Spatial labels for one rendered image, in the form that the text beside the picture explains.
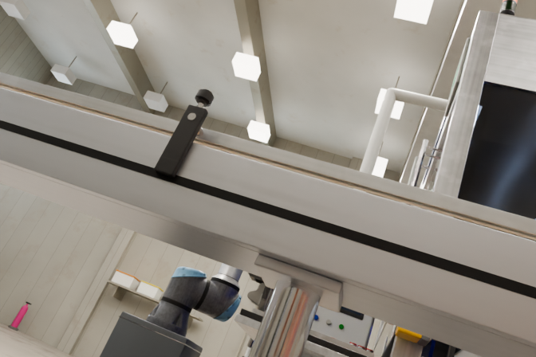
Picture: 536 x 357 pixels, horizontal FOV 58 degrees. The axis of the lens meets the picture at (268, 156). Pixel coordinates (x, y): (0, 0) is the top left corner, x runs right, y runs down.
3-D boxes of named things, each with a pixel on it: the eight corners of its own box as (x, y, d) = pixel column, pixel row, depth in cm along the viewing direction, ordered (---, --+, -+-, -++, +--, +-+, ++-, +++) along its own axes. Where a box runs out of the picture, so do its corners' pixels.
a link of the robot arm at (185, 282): (159, 296, 178) (175, 262, 184) (191, 311, 181) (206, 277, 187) (164, 296, 168) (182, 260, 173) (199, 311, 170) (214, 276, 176)
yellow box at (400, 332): (424, 347, 115) (431, 317, 118) (429, 342, 109) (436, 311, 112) (392, 335, 117) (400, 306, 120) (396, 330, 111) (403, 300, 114)
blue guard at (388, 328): (364, 386, 293) (372, 355, 300) (400, 327, 125) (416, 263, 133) (364, 385, 293) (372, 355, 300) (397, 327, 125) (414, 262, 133)
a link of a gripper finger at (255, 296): (242, 311, 138) (254, 280, 142) (261, 318, 137) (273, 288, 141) (240, 308, 136) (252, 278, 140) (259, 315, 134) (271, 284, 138)
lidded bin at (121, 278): (135, 292, 1020) (140, 281, 1031) (128, 288, 987) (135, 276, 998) (116, 285, 1031) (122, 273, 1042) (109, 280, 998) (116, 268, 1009)
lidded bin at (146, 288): (159, 302, 1005) (163, 291, 1015) (153, 298, 974) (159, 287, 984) (140, 295, 1016) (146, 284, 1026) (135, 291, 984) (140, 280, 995)
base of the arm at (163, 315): (139, 318, 165) (152, 291, 169) (152, 325, 178) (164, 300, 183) (178, 335, 162) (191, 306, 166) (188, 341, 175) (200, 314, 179)
